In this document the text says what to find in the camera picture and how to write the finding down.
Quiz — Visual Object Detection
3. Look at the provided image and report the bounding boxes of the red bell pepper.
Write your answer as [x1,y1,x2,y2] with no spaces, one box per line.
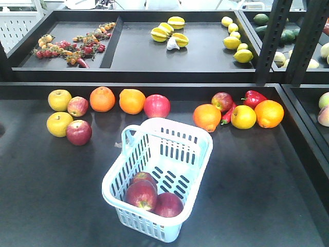
[241,90,267,109]

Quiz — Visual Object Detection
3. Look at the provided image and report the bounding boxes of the dark red apple corner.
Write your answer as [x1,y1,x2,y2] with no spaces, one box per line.
[125,181,158,211]

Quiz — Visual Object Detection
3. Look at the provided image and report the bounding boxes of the red yellow apple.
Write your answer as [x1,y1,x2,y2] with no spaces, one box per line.
[211,92,233,113]

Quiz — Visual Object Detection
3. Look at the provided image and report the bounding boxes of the orange fruit centre left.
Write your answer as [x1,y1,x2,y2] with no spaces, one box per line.
[193,104,222,133]

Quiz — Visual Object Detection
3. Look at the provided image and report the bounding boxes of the cherry tomato vine pile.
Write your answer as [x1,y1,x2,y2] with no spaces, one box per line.
[31,22,116,68]

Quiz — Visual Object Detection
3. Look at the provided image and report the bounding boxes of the yellow starfruit bunch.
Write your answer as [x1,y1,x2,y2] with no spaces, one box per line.
[150,16,189,49]

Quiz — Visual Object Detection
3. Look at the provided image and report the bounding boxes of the pink striped apple left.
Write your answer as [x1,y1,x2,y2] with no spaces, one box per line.
[67,96,88,117]

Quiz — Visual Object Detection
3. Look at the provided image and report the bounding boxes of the pale green pears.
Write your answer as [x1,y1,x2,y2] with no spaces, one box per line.
[273,42,329,69]

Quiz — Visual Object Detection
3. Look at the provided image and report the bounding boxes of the orange fruit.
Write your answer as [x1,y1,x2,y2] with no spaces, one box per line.
[119,89,146,115]
[254,100,284,129]
[193,104,222,133]

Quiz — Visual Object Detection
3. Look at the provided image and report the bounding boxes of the black wooden produce stand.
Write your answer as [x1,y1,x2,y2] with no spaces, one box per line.
[1,10,328,246]

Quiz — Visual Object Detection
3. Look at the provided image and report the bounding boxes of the orange fruit centre right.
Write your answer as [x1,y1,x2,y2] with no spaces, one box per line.
[254,100,284,129]

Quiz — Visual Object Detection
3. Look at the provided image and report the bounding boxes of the white perforated panel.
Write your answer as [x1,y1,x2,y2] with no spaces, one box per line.
[1,1,44,53]

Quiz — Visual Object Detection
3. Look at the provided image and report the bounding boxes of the yellow lemon pile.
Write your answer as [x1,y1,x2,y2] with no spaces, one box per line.
[221,16,254,64]

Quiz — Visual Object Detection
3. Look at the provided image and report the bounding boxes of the pink green peach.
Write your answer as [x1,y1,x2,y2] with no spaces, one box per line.
[318,92,329,109]
[318,105,329,127]

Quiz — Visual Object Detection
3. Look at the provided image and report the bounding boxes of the green avocado pile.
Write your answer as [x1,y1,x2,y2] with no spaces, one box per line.
[253,13,301,46]

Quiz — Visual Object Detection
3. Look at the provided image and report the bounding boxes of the yellow apple back left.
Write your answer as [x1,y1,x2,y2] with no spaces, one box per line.
[48,89,72,112]

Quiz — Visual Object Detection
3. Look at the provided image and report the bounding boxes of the pink green peach back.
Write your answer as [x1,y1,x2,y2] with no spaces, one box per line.
[318,92,329,109]

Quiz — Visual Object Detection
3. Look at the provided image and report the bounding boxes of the big red apple left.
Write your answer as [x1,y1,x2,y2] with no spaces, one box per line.
[143,94,171,118]

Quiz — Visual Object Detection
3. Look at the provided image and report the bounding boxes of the dark red striped apple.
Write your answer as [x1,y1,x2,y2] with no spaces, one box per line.
[130,171,157,190]

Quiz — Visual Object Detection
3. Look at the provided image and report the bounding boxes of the dark red apple left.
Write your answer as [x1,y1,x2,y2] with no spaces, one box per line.
[66,119,92,146]

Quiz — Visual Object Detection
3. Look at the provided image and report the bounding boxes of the black shelf upright post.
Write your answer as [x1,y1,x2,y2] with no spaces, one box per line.
[253,1,328,85]

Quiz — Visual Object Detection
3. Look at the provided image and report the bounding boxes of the pink green peach front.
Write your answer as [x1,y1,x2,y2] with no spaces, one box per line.
[318,105,329,127]

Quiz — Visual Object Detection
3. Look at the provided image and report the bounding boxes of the small red chili pepper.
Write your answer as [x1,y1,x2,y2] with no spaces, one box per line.
[220,102,236,125]

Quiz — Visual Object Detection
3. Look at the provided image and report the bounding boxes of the light blue plastic basket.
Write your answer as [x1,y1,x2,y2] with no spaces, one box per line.
[101,118,213,243]

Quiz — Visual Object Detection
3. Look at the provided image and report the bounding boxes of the large orange far left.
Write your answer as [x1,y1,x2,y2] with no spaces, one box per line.
[89,86,116,112]

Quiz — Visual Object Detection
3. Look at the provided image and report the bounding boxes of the white garlic bulb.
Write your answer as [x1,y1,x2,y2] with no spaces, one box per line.
[167,37,180,50]

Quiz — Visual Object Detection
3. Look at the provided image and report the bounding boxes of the yellow apple front left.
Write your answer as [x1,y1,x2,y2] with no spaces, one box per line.
[46,112,74,137]

